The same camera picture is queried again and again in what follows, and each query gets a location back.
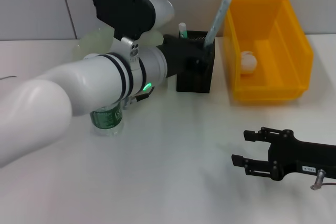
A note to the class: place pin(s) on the white paper ball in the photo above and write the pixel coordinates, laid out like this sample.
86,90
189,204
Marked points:
249,62

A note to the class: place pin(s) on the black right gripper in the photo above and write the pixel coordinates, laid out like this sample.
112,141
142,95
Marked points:
307,155

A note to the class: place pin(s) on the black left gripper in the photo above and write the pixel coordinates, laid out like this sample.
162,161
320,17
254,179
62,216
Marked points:
178,56

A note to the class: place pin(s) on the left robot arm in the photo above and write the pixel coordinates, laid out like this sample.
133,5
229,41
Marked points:
78,85

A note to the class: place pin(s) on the clear wavy glass fruit plate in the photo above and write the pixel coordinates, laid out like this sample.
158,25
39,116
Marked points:
94,40

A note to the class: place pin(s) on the black mesh pen holder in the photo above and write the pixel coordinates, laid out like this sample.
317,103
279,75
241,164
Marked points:
194,82

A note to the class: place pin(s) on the mint green utility knife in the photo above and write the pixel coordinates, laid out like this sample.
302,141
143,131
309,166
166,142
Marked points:
182,31

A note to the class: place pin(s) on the yellow plastic storage bin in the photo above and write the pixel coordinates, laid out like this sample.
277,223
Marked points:
291,87

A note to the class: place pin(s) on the grey pen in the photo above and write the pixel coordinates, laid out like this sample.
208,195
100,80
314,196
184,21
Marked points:
219,16

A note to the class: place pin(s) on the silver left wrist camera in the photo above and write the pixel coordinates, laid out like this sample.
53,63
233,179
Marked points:
123,6

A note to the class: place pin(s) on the clear water bottle green label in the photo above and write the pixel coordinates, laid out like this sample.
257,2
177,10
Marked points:
106,121

